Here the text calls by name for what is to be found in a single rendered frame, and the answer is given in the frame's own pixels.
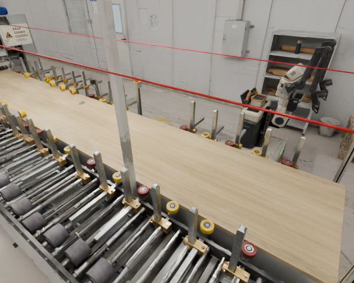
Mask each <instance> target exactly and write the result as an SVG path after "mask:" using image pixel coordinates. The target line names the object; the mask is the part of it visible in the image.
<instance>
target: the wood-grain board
mask: <svg viewBox="0 0 354 283"><path fill-rule="evenodd" d="M2 100H5V101H6V102H7V104H8V106H7V108H8V110H9V112H10V114H13V113H16V112H17V111H18V110H21V109H24V110H25V112H26V114H27V115H26V116H24V117H21V119H22V121H23V122H26V118H27V117H30V118H31V119H32V121H33V123H34V126H35V128H36V129H42V130H43V132H44V129H45V128H49V129H50V130H51V133H52V136H55V137H56V139H57V140H58V141H60V142H62V143H64V144H66V145H67V146H69V145H70V144H73V145H75V146H76V150H77V151H78V152H80V153H82V154H84V155H85V156H87V157H89V158H94V157H93V153H94V152H96V151H98V152H100V153H101V157H102V162H103V165H104V166H106V167H107V168H109V169H111V170H113V171H115V172H120V170H121V169H122V168H125V167H124V160H123V156H122V150H121V143H120V137H119V130H118V126H117V120H116V113H115V107H114V106H112V105H110V104H107V103H104V102H101V101H98V100H95V99H92V98H89V97H86V96H84V95H81V94H78V93H75V94H71V93H70V92H69V90H66V89H65V90H60V89H59V87H58V86H54V87H51V86H50V85H49V84H48V83H45V82H43V81H40V80H37V79H34V78H32V77H28V78H25V76H24V75H23V74H20V73H17V72H14V71H11V70H9V71H4V72H0V101H2ZM82 101H83V102H86V103H84V104H79V103H80V102H82ZM126 112H127V117H128V125H129V133H130V141H131V149H132V154H133V162H134V170H135V178H136V183H137V184H138V185H140V186H143V185H145V186H147V187H148V188H149V191H152V190H151V186H152V185H153V184H154V183H156V184H158V185H159V186H160V195H161V197H162V198H164V199H166V200H168V201H169V202H170V201H175V202H177V203H178V205H179V207H180V208H182V209H184V210H186V211H188V212H189V210H190V209H191V208H192V206H194V207H196V208H198V217H199V218H200V219H202V220H210V221H212V222H213V223H214V226H215V227H217V228H219V229H220V230H223V231H224V232H226V233H228V234H230V235H231V236H233V237H235V236H236V233H237V229H238V227H239V225H243V226H244V227H246V228H247V231H246V235H245V238H244V242H245V241H249V242H251V243H253V244H254V245H255V246H256V248H257V250H259V251H261V252H263V253H265V254H266V255H268V256H270V257H271V258H274V259H276V260H277V261H279V262H281V263H282V264H284V265H286V266H288V267H290V268H292V269H294V270H295V271H297V272H299V273H301V274H303V275H305V276H306V277H308V278H310V279H312V280H314V281H316V282H317V283H337V282H338V271H339V258H340V251H341V239H342V226H343V214H344V201H345V194H346V186H344V185H341V184H339V183H336V182H333V181H330V180H327V179H323V178H322V177H318V176H315V175H312V174H309V173H307V172H304V171H301V170H298V169H295V168H292V167H289V166H286V165H283V164H281V163H277V162H275V161H272V160H269V159H266V158H263V157H260V156H257V155H255V154H252V153H248V152H245V151H243V150H240V149H237V148H234V147H231V146H229V145H226V144H223V143H219V142H217V141H214V140H211V139H208V138H205V137H202V136H199V135H197V134H194V133H190V132H188V131H185V130H182V129H179V128H177V127H173V126H170V125H167V124H165V123H162V122H159V121H156V120H153V119H151V118H148V117H144V116H141V115H138V114H136V113H133V112H130V111H126ZM26 123H27V122H26ZM44 133H45V132H44Z"/></svg>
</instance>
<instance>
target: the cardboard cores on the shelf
mask: <svg viewBox="0 0 354 283"><path fill-rule="evenodd" d="M280 49H281V50H282V51H288V52H295V50H296V46H291V45H280ZM314 51H315V48H309V47H301V48H300V51H299V53H307V54H314ZM289 70H290V69H289V68H285V67H278V66H277V67H270V68H269V69H268V73H272V74H273V75H275V76H281V77H283V76H284V75H285V74H287V72H288V71H289ZM315 74H316V73H315V72H312V76H311V78H310V79H308V80H307V81H310V82H312V81H313V79H314V76H315ZM266 90H269V93H268V95H273V96H276V95H275V92H276V90H277V88H272V87H269V86H267V87H266ZM276 97H277V96H276ZM310 99H311V96H310V95H308V94H305V95H304V97H303V98H302V100H301V102H306V103H309V101H310Z"/></svg>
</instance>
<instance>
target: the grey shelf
mask: <svg viewBox="0 0 354 283"><path fill-rule="evenodd" d="M341 35H342V34H340V33H323V32H315V31H299V30H283V29H279V30H276V31H273V32H272V33H271V39H270V44H269V49H268V52H267V57H266V60H267V61H275V62H282V63H291V64H295V65H297V64H299V63H302V64H303V65H304V66H307V65H308V63H309V61H310V59H311V57H312V56H313V54H307V53H299V54H294V52H288V51H282V50H281V49H280V45H291V46H296V45H297V42H298V40H302V44H301V46H302V47H309V48H317V47H321V45H322V43H323V41H328V40H335V41H337V43H336V45H335V49H334V52H333V54H332V57H331V59H330V62H329V65H328V69H329V67H330V64H331V62H332V59H333V56H334V53H335V50H336V48H337V45H338V42H339V40H340V37H341ZM282 63H273V62H265V68H264V73H263V76H262V82H261V86H260V92H259V94H263V95H267V98H266V100H269V101H271V108H273V107H274V108H277V107H278V101H279V99H280V97H276V96H273V95H268V93H269V90H266V87H267V86H269V87H272V88H277V87H278V85H279V82H280V80H281V78H282V77H281V76H275V75H273V74H272V73H268V69H269V68H270V67H277V66H278V67H285V68H289V69H291V68H293V67H295V66H294V65H286V64H282ZM311 84H312V82H310V81H306V85H305V87H304V88H303V89H302V90H297V91H298V92H301V93H304V94H308V95H311V92H310V91H309V90H310V86H311ZM312 113H313V110H312V100H311V99H310V101H309V103H306V102H300V103H299V104H297V108H296V110H294V111H293V112H292V113H291V115H292V116H297V117H301V118H305V119H309V120H310V119H311V116H312ZM308 124H309V122H304V121H300V120H296V119H293V118H289V121H288V123H287V124H286V125H289V126H293V127H297V128H300V129H303V132H302V135H305V131H306V129H307V126H308Z"/></svg>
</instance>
